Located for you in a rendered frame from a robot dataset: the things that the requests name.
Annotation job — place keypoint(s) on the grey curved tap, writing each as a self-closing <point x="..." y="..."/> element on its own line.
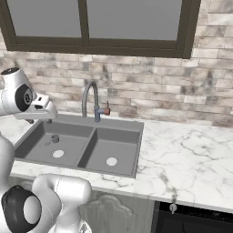
<point x="96" y="113"/>

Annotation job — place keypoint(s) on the dark framed window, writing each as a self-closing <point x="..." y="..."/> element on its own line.
<point x="91" y="44"/>

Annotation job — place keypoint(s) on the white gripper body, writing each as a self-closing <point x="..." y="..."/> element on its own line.
<point x="42" y="113"/>

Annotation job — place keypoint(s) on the grey double basin sink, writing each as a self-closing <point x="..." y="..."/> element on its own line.
<point x="115" y="145"/>

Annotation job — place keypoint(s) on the grey cupboard door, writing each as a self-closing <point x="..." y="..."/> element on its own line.
<point x="121" y="215"/>

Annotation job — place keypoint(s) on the black appliance front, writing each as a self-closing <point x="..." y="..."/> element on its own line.
<point x="194" y="221"/>

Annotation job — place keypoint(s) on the small grey cup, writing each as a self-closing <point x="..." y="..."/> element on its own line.
<point x="55" y="139"/>

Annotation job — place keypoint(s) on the small grey knob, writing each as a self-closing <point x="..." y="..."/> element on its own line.
<point x="173" y="207"/>

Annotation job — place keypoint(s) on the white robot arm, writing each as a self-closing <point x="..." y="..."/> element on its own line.
<point x="18" y="97"/>

